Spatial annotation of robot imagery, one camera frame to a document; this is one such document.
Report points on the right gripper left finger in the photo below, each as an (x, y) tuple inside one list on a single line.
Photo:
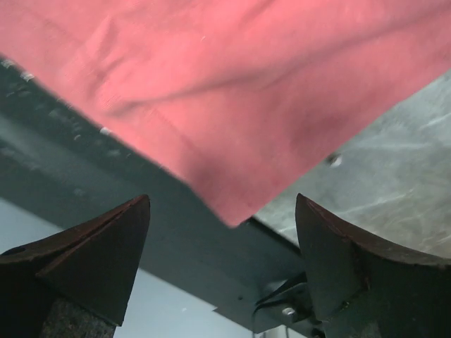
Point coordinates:
[(78, 282)]

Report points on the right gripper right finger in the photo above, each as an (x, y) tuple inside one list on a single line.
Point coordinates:
[(362, 285)]

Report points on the dark pink t shirt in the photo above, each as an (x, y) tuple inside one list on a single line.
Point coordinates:
[(237, 99)]

